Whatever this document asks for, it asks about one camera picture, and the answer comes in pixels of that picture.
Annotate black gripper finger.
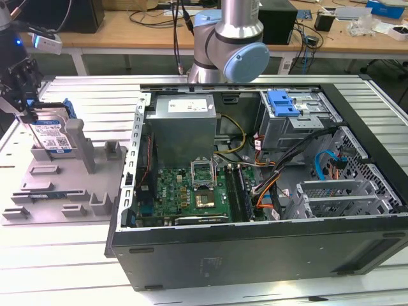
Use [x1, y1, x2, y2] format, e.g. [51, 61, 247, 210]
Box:
[0, 81, 25, 115]
[6, 57, 44, 124]

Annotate hard disk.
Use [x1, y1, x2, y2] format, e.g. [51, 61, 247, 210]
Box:
[17, 98, 76, 157]

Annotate metal disk bay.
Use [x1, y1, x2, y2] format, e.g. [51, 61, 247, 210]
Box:
[295, 127, 402, 221]

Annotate black computer tower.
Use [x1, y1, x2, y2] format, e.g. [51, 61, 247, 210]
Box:
[9, 0, 105, 34]

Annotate grey parts rack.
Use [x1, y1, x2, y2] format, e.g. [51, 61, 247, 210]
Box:
[1, 118, 128, 226]

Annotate wooden desk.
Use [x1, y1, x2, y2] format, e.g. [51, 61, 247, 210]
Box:
[0, 0, 408, 76]

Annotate RAM stick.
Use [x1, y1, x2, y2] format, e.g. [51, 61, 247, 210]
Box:
[28, 190, 69, 200]

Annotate grey power supply unit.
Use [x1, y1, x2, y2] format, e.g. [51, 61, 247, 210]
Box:
[145, 94, 219, 168]

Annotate green motherboard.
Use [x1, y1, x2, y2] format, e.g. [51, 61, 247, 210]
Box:
[135, 164, 267, 228]

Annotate metal socket cover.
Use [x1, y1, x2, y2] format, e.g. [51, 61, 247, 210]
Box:
[190, 157, 217, 191]

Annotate CPU socket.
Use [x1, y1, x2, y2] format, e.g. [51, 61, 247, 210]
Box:
[193, 187, 217, 210]

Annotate black graphics card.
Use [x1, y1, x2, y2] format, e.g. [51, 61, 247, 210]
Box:
[173, 214, 230, 226]

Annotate black RAM slot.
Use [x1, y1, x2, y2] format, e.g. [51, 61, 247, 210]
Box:
[234, 165, 252, 222]
[224, 164, 244, 222]
[238, 166, 256, 221]
[228, 164, 248, 222]

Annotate black box on desk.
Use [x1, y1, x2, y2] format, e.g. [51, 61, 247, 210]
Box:
[258, 8, 299, 45]

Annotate blue plastic drive latch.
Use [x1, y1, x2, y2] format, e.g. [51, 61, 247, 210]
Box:
[267, 91, 302, 118]

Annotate metal optical drive cage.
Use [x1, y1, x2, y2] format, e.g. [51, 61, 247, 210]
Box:
[258, 89, 344, 150]

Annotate black open PC case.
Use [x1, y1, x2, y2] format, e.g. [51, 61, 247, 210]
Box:
[104, 82, 408, 293]

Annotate small black cube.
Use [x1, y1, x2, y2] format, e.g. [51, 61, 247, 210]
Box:
[314, 11, 335, 32]

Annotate clear plastic bags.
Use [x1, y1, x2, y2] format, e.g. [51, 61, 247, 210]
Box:
[347, 14, 383, 36]

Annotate blue cardboard box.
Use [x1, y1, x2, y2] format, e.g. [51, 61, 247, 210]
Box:
[365, 0, 408, 18]

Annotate white tray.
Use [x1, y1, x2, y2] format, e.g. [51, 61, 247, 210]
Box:
[387, 25, 408, 41]

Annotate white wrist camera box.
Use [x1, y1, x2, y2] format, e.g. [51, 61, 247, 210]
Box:
[31, 31, 63, 55]

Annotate yellow black wire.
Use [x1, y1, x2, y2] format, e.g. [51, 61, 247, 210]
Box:
[214, 114, 248, 156]

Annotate orange yellow wire bundle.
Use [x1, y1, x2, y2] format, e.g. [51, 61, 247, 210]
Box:
[251, 173, 289, 211]

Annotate black cable bundle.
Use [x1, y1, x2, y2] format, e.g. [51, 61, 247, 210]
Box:
[269, 126, 344, 221]

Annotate blue data wire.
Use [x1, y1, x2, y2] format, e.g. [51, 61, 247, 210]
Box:
[314, 149, 347, 182]

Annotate red orange power wire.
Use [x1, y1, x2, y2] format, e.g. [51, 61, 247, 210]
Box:
[330, 154, 348, 184]

